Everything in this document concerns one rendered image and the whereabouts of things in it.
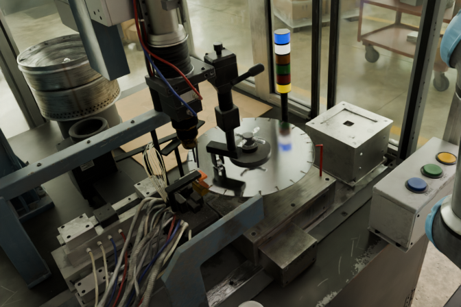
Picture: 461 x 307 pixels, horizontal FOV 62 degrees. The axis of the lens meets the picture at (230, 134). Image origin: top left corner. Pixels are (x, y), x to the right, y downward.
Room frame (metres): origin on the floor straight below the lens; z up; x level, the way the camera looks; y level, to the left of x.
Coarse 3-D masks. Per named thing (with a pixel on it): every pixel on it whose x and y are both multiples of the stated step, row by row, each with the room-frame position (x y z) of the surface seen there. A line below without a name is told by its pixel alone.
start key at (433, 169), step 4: (428, 164) 0.69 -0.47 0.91; (432, 164) 0.69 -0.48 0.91; (424, 168) 0.68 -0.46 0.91; (428, 168) 0.68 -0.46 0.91; (432, 168) 0.68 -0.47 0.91; (436, 168) 0.68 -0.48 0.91; (440, 168) 0.68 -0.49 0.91; (424, 172) 0.68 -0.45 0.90; (428, 172) 0.67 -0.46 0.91; (432, 172) 0.67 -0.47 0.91; (436, 172) 0.66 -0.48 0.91; (440, 172) 0.66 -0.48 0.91
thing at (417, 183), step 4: (408, 180) 0.65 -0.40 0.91; (412, 180) 0.65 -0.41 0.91; (416, 180) 0.65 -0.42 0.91; (420, 180) 0.64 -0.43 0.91; (424, 180) 0.64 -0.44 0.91; (408, 184) 0.64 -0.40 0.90; (412, 184) 0.63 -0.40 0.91; (416, 184) 0.63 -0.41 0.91; (420, 184) 0.63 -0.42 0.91; (424, 184) 0.63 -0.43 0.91; (412, 188) 0.63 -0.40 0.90; (416, 188) 0.62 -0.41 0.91; (420, 188) 0.62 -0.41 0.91; (424, 188) 0.62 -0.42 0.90
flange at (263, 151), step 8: (256, 144) 0.78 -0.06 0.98; (264, 144) 0.80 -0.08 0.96; (248, 152) 0.76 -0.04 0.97; (256, 152) 0.76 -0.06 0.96; (264, 152) 0.76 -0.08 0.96; (232, 160) 0.76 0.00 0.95; (240, 160) 0.74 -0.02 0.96; (248, 160) 0.74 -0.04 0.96; (256, 160) 0.73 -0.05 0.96; (264, 160) 0.74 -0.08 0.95
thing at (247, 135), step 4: (256, 128) 0.81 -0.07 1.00; (236, 132) 0.81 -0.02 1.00; (248, 132) 0.79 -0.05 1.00; (252, 132) 0.80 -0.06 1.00; (240, 136) 0.79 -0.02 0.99; (244, 136) 0.78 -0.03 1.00; (248, 136) 0.78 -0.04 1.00; (252, 136) 0.78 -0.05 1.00; (244, 140) 0.77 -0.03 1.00; (248, 140) 0.77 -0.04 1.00; (252, 140) 0.77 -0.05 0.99; (256, 140) 0.77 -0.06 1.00; (260, 140) 0.76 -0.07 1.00; (264, 140) 0.76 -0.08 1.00; (240, 144) 0.76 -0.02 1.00; (244, 144) 0.78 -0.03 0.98; (248, 144) 0.77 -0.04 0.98; (252, 144) 0.78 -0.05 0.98
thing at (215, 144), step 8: (232, 136) 0.71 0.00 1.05; (208, 144) 0.75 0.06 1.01; (216, 144) 0.75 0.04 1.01; (224, 144) 0.74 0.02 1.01; (232, 144) 0.71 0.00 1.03; (208, 152) 0.74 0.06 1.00; (216, 152) 0.73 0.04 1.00; (224, 152) 0.72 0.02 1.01; (232, 152) 0.71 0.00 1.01; (240, 152) 0.72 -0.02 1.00; (216, 160) 0.73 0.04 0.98
